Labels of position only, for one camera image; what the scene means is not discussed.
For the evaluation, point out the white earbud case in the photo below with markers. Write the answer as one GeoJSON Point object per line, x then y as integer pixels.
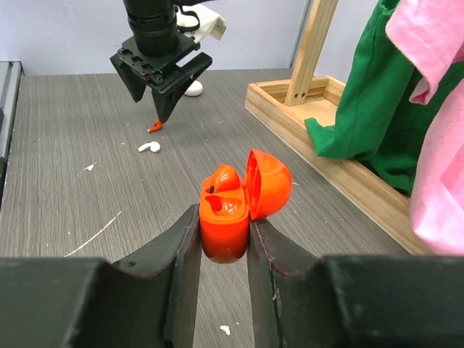
{"type": "Point", "coordinates": [194, 90]}

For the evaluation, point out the white earbud near left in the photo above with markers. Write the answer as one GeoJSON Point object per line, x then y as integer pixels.
{"type": "Point", "coordinates": [152, 146]}

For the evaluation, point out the green tank top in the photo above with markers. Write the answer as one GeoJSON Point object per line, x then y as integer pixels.
{"type": "Point", "coordinates": [376, 124]}

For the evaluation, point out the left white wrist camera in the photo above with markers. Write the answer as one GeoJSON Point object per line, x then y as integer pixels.
{"type": "Point", "coordinates": [198, 22]}

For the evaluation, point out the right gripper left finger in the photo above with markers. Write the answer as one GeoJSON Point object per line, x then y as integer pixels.
{"type": "Point", "coordinates": [162, 289]}

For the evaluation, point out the orange earbud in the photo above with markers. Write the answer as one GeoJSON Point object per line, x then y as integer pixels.
{"type": "Point", "coordinates": [225, 178]}
{"type": "Point", "coordinates": [156, 126]}

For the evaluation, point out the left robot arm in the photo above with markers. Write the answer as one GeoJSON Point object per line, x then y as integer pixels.
{"type": "Point", "coordinates": [154, 25]}

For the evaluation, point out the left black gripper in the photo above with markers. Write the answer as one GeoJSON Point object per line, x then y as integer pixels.
{"type": "Point", "coordinates": [167, 81]}

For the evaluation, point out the wooden clothes rack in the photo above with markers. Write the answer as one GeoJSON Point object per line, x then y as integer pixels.
{"type": "Point", "coordinates": [386, 206]}

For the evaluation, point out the pink shirt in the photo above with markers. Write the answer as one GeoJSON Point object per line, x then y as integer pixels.
{"type": "Point", "coordinates": [430, 35]}

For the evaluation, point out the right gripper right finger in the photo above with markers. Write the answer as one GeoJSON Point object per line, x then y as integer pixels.
{"type": "Point", "coordinates": [285, 289]}

